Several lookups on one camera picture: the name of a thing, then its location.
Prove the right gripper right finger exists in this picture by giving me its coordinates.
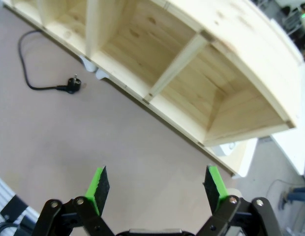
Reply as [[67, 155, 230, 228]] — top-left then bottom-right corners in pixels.
[[198, 165, 283, 236]]

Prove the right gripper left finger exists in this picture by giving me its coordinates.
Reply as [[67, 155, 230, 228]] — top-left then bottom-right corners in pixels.
[[31, 166, 114, 236]]

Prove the black power cable with plug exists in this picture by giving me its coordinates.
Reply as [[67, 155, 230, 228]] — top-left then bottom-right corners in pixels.
[[18, 29, 86, 95]]

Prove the wooden riser with white legs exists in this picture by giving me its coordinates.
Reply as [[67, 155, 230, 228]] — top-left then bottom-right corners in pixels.
[[2, 0, 96, 72]]

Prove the pine four-compartment shelf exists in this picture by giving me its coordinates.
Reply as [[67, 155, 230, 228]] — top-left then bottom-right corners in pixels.
[[2, 0, 305, 148]]

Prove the white floor cable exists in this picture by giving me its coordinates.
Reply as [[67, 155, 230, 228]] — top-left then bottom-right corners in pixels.
[[267, 178, 305, 197]]

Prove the black metal bracket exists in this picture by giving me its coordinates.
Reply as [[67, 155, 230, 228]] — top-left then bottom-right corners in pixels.
[[0, 195, 29, 222]]

